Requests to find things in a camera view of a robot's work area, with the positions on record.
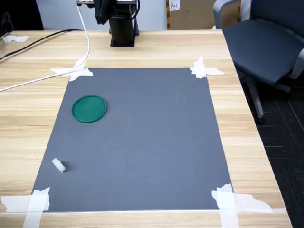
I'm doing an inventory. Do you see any white camera cable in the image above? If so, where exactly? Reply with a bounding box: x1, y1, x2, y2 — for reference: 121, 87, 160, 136
0, 3, 92, 93

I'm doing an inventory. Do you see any long black table cable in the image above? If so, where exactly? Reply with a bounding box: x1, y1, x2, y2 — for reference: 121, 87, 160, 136
0, 28, 84, 63

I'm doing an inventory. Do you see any small white tape scrap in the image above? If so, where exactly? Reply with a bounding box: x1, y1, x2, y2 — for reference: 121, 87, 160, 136
1, 35, 29, 44

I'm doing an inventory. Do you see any grey-blue office chair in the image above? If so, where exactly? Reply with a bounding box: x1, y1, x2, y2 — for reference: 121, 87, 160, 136
212, 0, 304, 125

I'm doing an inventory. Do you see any dark grey mat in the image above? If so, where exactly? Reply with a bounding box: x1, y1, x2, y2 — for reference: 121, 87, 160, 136
31, 68, 235, 213

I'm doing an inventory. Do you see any white masking tape patch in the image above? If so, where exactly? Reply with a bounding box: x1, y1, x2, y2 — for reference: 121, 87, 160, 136
49, 56, 94, 82
190, 55, 225, 79
0, 187, 51, 228
211, 183, 273, 228

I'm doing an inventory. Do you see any dark grey cable connector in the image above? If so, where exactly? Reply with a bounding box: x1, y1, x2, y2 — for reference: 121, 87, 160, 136
133, 18, 141, 37

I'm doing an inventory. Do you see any brown cardboard box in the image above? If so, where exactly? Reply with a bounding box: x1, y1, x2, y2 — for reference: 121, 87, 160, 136
166, 0, 241, 30

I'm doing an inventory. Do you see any small white plastic terminal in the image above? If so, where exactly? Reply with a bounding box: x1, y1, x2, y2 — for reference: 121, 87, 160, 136
51, 158, 67, 173

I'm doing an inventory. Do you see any round green lid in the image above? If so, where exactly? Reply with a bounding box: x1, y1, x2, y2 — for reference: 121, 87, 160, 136
71, 95, 108, 124

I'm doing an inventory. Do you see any black arm base cable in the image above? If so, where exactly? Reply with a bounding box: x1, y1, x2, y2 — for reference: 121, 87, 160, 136
131, 0, 142, 21

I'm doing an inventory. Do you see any dark partition panel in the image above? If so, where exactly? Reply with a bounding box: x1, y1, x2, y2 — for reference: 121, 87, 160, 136
0, 0, 45, 31

